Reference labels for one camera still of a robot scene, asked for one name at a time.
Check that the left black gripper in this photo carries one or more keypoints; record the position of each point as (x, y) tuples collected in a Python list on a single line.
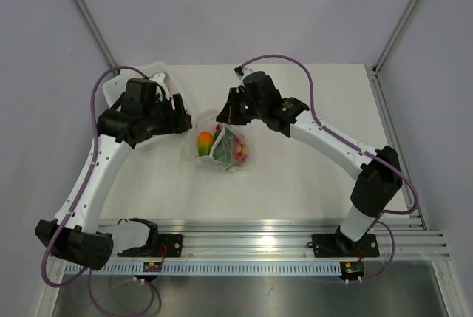
[(177, 122)]

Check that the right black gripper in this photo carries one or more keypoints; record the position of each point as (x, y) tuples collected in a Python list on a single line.
[(230, 114)]

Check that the yellow red mango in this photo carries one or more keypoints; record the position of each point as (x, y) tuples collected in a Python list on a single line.
[(205, 142)]

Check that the clear zip top bag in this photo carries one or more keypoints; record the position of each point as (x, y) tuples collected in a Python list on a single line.
[(206, 121)]

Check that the green lime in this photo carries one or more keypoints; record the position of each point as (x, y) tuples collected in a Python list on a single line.
[(222, 152)]

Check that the white plastic basket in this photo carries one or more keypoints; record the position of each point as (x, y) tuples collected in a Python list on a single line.
[(113, 88)]

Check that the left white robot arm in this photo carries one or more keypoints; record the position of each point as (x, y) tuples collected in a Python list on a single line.
[(73, 234)]

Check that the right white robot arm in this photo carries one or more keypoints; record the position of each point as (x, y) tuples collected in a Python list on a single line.
[(374, 171)]

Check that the left small circuit board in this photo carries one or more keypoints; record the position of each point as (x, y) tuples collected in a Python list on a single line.
[(152, 267)]

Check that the small circuit board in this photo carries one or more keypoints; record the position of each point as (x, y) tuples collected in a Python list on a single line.
[(352, 271), (152, 267)]

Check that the right small circuit board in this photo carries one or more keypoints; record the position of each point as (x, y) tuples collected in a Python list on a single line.
[(352, 271)]

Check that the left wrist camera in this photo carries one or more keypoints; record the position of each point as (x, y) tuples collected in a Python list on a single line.
[(163, 80)]

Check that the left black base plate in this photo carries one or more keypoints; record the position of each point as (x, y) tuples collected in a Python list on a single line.
[(169, 245)]

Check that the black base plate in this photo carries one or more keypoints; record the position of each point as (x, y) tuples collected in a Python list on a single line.
[(339, 247), (169, 245)]

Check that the white slotted cable duct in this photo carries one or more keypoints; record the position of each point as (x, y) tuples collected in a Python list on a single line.
[(215, 268)]

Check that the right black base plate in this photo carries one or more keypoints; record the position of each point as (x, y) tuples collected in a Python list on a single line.
[(339, 247)]

